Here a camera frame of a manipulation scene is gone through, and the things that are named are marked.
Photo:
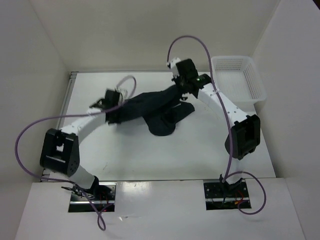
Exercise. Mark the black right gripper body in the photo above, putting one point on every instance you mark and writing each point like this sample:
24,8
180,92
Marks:
180,80

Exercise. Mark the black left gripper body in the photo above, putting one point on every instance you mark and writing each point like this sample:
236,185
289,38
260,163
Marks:
116,116

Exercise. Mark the dark navy shorts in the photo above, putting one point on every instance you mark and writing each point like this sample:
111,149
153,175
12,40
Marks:
161,110

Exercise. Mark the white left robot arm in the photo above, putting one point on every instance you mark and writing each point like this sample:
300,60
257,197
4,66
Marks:
61,147

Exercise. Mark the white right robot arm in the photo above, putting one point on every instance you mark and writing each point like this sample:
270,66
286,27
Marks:
243,129

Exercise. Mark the white perforated plastic basket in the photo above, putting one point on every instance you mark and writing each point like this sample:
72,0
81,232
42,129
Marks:
238,78

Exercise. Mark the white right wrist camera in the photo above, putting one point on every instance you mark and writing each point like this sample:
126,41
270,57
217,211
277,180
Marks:
172,63

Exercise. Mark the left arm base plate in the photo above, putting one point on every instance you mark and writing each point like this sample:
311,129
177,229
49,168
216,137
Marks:
104,203

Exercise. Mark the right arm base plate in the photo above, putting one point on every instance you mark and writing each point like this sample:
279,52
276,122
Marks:
224,196

